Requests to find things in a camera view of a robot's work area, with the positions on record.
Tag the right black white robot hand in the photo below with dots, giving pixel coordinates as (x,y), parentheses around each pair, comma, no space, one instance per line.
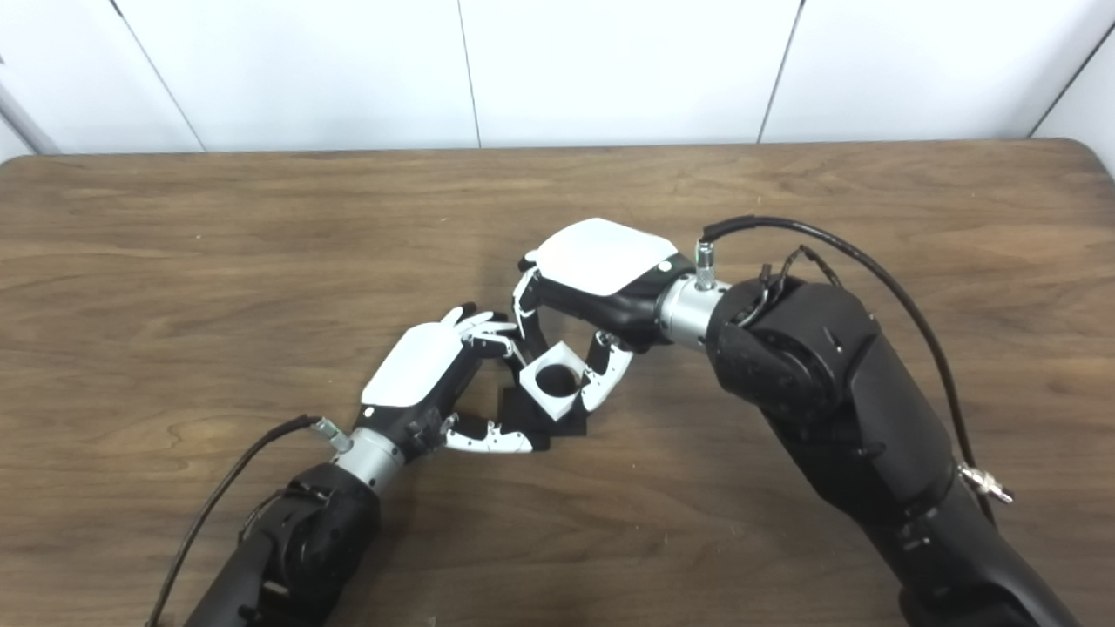
(601,257)

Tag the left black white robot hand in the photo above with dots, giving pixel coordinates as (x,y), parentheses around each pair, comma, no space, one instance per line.
(418,366)

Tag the black peg with square base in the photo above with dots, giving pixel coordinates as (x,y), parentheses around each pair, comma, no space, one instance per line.
(566,427)

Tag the white square piece with hole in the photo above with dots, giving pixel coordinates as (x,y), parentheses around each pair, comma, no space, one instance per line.
(544,405)

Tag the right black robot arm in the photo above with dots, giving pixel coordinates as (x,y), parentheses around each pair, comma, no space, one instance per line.
(845,401)

